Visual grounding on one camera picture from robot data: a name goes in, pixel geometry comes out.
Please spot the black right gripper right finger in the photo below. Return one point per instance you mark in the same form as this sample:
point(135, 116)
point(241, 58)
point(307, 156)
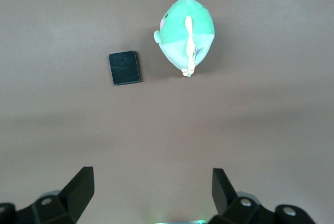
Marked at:
point(235, 205)

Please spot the green plush dinosaur toy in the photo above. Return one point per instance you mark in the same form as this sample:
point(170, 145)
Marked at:
point(180, 28)

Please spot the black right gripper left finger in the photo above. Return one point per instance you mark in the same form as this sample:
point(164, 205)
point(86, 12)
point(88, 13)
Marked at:
point(65, 203)

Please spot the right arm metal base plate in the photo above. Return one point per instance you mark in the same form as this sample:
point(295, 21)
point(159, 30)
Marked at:
point(180, 222)

